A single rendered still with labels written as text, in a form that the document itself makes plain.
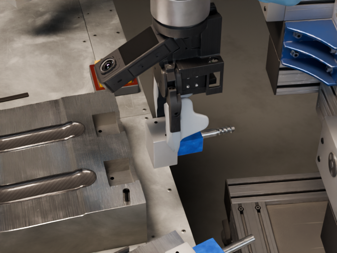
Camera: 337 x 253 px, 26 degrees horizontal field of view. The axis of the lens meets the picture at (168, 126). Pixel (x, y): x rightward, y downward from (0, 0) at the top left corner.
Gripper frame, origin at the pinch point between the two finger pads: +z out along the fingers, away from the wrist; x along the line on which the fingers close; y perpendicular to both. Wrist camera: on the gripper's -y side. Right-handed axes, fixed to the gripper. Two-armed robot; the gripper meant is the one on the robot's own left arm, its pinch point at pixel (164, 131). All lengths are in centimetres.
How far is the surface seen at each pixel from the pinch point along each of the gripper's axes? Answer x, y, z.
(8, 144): 11.2, -22.4, 7.2
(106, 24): 51, 1, 15
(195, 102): 110, 41, 95
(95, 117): 13.2, -8.1, 6.6
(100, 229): -7.0, -11.6, 10.0
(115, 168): 2.4, -7.3, 8.1
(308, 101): 101, 79, 95
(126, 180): 0.1, -6.0, 8.7
